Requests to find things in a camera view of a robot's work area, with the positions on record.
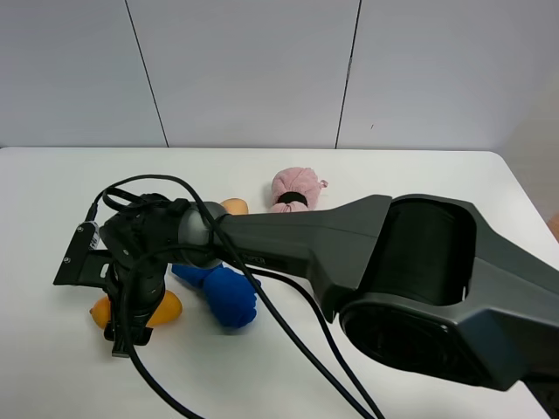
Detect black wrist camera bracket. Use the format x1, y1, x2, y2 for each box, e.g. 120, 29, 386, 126
53, 221, 113, 291

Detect blue tied towel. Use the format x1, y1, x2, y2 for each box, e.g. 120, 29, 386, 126
171, 264, 257, 330

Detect orange mango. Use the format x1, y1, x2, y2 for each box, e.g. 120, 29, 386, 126
89, 291, 183, 329

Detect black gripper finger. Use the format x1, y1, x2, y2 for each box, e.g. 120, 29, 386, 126
103, 319, 153, 358

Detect pink tied towel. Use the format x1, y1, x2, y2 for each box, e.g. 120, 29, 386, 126
271, 167, 328, 213

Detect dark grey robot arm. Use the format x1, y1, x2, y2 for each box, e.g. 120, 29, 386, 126
100, 195, 558, 390

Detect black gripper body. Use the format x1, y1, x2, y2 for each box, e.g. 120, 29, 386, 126
100, 193, 185, 324

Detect potato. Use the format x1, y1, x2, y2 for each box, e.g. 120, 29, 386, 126
220, 198, 249, 216

